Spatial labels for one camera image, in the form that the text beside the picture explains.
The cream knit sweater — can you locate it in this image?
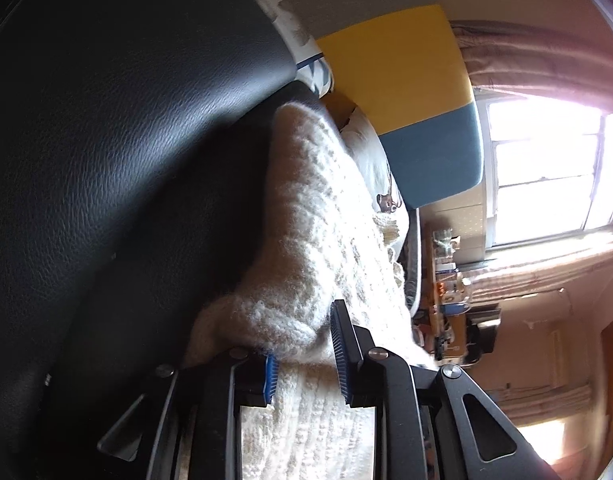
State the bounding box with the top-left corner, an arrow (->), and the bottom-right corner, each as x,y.
181,102 -> 437,480

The wooden desk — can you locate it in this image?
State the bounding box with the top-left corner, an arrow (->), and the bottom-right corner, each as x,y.
421,230 -> 470,361

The black monitor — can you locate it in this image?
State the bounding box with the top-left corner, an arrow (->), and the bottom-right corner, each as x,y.
464,305 -> 502,361

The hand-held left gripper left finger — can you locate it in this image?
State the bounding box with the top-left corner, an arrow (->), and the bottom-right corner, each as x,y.
97,346 -> 280,480

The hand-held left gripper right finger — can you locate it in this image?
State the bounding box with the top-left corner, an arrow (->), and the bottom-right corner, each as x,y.
329,300 -> 562,480

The white deer print pillow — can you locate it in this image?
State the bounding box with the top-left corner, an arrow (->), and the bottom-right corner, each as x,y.
339,107 -> 412,261

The grey yellow blue sofa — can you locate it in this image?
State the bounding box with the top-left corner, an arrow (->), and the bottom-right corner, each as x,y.
251,0 -> 485,318

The large barred window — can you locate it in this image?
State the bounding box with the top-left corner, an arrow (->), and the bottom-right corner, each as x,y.
479,95 -> 613,248

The geometric print pillow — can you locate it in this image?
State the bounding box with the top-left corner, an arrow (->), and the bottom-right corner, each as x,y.
226,0 -> 335,96

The patterned beige curtain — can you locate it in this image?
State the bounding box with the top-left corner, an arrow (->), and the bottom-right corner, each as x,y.
457,232 -> 613,311
449,10 -> 613,111

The small bright window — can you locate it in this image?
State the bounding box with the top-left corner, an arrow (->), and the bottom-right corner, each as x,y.
517,420 -> 587,467

